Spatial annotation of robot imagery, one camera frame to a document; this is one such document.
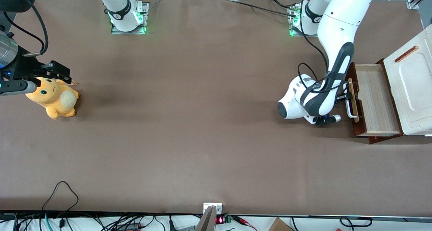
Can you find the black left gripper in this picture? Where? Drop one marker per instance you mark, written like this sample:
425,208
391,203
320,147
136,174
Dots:
341,97

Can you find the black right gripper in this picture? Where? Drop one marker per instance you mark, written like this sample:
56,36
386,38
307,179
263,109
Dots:
27,69

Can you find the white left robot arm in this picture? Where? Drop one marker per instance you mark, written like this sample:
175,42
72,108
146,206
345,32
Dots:
341,21

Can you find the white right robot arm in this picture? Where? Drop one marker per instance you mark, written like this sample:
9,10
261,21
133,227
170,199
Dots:
123,11

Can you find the white drawer cabinet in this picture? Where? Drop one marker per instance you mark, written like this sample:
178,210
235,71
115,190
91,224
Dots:
415,82

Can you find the orange plush toy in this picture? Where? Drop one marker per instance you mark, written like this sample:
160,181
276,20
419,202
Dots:
50,99

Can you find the brown cardboard piece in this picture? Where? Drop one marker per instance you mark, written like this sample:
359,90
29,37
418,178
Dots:
280,226

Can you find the red clip leads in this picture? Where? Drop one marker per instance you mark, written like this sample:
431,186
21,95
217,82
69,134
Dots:
241,220

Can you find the black power adapter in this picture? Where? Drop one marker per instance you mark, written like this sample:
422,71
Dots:
130,227

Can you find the red digit display module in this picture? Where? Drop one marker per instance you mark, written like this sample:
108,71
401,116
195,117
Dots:
220,220

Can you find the black plug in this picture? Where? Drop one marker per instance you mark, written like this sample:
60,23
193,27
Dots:
171,224

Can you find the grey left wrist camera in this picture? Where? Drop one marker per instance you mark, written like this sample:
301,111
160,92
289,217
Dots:
332,118

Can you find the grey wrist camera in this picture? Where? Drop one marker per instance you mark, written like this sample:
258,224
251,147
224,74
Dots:
17,87
332,118

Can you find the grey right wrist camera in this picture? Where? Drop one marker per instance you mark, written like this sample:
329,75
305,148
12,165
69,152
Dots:
17,87

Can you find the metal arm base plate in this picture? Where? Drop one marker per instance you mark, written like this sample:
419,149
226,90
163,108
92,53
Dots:
298,35
145,21

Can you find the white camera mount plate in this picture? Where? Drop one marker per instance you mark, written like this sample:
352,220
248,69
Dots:
218,209

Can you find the grey camera post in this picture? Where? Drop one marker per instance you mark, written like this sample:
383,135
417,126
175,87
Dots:
207,221

